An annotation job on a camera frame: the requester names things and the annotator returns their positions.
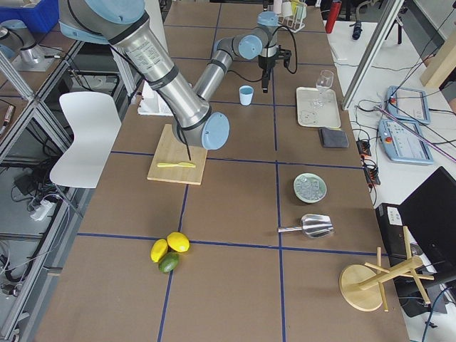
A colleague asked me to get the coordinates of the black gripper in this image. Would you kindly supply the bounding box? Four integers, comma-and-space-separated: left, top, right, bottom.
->
258, 45, 291, 93

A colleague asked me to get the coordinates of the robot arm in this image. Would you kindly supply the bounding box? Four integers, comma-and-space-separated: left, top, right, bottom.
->
58, 1, 229, 150
193, 11, 291, 100

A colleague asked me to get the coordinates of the light blue cup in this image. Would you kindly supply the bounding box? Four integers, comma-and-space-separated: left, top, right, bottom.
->
239, 85, 254, 106

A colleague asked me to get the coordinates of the white plastic cup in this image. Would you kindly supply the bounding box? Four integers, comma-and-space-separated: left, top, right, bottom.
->
281, 1, 293, 17

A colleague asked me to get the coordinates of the green plastic cup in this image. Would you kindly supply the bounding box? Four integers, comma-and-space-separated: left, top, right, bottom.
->
295, 1, 307, 22

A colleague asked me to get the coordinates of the whole yellow lemon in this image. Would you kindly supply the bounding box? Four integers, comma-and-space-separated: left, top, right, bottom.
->
150, 239, 168, 263
166, 232, 190, 253

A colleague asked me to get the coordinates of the cream bear tray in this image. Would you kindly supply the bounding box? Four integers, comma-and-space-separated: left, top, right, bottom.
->
296, 87, 341, 129

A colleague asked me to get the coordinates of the clear wine glass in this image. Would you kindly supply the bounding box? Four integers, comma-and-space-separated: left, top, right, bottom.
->
313, 70, 334, 107

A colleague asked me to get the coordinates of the grey folded cloth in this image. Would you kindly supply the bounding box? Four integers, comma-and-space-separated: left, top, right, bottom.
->
318, 128, 349, 148

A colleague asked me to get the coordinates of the red cylinder bottle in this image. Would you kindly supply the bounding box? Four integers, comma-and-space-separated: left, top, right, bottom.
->
325, 0, 342, 33

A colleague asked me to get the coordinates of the green bowl of ice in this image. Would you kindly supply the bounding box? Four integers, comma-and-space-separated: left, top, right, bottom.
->
293, 173, 327, 204

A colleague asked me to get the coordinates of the wooden cutting board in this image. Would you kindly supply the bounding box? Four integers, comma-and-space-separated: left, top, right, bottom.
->
147, 124, 207, 185

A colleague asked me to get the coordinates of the yellow plastic knife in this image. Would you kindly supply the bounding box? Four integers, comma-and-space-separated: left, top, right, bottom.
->
157, 162, 196, 168

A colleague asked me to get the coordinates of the blue teach pendant far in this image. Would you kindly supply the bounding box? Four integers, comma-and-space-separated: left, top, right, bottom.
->
386, 85, 430, 125

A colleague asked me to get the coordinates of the blue teach pendant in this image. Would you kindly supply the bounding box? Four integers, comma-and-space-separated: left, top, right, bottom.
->
377, 118, 435, 165
386, 85, 430, 125

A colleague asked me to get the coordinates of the blue teach pendant near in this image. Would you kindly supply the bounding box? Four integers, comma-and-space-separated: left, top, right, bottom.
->
377, 118, 435, 165

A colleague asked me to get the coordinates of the steel ice scoop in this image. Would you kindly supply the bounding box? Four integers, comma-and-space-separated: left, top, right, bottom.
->
277, 214, 334, 239

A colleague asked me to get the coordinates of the white plastic chair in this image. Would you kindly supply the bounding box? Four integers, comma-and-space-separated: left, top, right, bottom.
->
50, 91, 121, 188

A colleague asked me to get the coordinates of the green lime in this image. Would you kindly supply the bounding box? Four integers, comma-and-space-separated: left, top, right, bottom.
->
158, 252, 180, 274

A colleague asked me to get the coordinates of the black monitor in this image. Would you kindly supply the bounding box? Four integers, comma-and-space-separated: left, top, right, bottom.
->
399, 167, 455, 286

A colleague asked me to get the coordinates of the wooden mug tree stand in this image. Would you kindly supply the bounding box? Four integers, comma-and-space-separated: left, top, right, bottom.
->
339, 226, 434, 312

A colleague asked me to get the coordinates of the white wire cup rack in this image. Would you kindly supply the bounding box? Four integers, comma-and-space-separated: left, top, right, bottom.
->
272, 0, 305, 33

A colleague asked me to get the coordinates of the aluminium frame post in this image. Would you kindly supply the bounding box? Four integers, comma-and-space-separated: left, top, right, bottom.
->
341, 0, 404, 110

